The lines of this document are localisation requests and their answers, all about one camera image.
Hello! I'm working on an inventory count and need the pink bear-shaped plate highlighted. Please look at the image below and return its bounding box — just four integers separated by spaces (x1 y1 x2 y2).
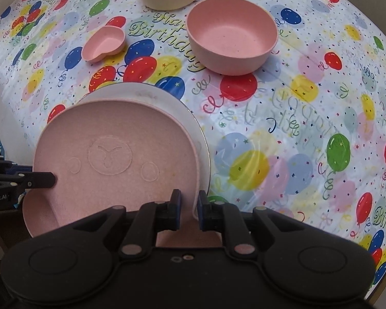
22 98 227 248

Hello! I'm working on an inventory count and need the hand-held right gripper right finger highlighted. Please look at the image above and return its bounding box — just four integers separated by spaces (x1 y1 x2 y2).
198 190 312 260

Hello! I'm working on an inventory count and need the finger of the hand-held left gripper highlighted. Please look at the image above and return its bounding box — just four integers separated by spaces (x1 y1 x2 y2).
0 155 34 173
0 171 56 194

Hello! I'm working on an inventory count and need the large white plate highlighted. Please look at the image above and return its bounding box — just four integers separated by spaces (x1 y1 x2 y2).
80 82 211 197

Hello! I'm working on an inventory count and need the pink bowl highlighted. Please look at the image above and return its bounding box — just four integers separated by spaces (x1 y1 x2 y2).
186 0 279 75

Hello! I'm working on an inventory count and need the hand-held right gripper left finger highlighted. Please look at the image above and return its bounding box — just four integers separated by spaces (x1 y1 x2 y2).
69 189 183 260

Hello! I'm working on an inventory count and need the pink heart-shaped dish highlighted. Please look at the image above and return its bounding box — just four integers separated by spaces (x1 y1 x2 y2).
81 26 127 63

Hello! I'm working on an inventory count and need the balloon print tablecloth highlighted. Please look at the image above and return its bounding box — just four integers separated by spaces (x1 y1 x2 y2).
0 0 386 300

